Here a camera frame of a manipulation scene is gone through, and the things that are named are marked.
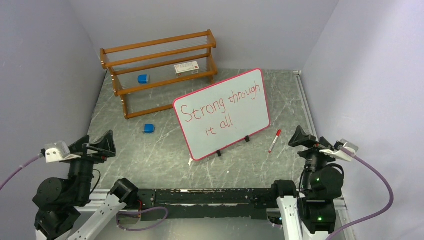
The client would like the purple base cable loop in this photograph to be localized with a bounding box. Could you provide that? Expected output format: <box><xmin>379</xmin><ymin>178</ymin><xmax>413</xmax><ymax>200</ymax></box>
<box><xmin>115</xmin><ymin>206</ymin><xmax>169</xmax><ymax>232</ymax></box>

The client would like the white red marker box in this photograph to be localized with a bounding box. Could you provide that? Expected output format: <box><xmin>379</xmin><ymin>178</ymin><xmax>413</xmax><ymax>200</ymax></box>
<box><xmin>174</xmin><ymin>61</ymin><xmax>200</xmax><ymax>78</ymax></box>

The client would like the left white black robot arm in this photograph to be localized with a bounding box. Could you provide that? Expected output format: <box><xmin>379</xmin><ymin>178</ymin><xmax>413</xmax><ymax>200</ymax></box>
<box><xmin>32</xmin><ymin>130</ymin><xmax>139</xmax><ymax>240</ymax></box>

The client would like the blue eraser on table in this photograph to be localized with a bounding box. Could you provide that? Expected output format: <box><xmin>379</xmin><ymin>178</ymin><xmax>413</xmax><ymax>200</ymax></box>
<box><xmin>142</xmin><ymin>123</ymin><xmax>156</xmax><ymax>134</ymax></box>

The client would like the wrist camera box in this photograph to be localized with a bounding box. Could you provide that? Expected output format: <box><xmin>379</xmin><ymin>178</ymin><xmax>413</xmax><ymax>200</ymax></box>
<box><xmin>319</xmin><ymin>139</ymin><xmax>359</xmax><ymax>162</ymax></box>
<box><xmin>44</xmin><ymin>141</ymin><xmax>81</xmax><ymax>163</ymax></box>

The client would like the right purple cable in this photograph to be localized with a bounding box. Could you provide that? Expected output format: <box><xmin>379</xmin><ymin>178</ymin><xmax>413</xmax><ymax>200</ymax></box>
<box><xmin>326</xmin><ymin>145</ymin><xmax>395</xmax><ymax>240</ymax></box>

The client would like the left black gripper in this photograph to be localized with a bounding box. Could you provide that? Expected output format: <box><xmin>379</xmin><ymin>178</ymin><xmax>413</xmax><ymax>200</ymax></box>
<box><xmin>62</xmin><ymin>128</ymin><xmax>116</xmax><ymax>202</ymax></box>

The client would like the wooden three-tier shelf rack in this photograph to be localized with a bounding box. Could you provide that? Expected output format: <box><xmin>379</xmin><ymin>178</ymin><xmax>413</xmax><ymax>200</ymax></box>
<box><xmin>99</xmin><ymin>29</ymin><xmax>218</xmax><ymax>120</ymax></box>

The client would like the white red whiteboard marker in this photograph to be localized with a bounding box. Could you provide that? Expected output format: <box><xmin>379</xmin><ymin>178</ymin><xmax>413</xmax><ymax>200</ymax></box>
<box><xmin>268</xmin><ymin>129</ymin><xmax>282</xmax><ymax>154</ymax></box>

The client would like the pink-framed whiteboard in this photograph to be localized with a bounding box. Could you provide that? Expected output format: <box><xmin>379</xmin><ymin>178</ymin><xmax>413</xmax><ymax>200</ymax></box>
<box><xmin>172</xmin><ymin>68</ymin><xmax>271</xmax><ymax>161</ymax></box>

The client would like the blue eraser on shelf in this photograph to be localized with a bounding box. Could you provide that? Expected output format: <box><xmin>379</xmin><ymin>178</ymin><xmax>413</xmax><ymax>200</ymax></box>
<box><xmin>137</xmin><ymin>74</ymin><xmax>150</xmax><ymax>85</ymax></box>

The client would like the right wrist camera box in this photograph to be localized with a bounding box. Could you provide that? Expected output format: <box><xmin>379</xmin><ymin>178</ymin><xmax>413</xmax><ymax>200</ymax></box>
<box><xmin>319</xmin><ymin>139</ymin><xmax>359</xmax><ymax>162</ymax></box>

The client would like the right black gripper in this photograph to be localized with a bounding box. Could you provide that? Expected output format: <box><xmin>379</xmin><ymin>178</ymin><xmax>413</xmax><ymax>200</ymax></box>
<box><xmin>288</xmin><ymin>124</ymin><xmax>341</xmax><ymax>192</ymax></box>

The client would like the wire whiteboard stand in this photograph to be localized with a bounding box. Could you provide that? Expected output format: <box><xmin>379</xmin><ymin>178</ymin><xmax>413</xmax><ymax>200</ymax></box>
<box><xmin>215</xmin><ymin>135</ymin><xmax>251</xmax><ymax>158</ymax></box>

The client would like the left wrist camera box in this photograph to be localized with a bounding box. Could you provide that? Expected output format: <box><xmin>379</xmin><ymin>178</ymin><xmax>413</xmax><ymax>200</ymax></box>
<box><xmin>44</xmin><ymin>141</ymin><xmax>81</xmax><ymax>163</ymax></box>

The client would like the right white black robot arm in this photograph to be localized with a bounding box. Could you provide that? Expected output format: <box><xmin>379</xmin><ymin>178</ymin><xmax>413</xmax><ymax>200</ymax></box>
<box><xmin>269</xmin><ymin>125</ymin><xmax>345</xmax><ymax>240</ymax></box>

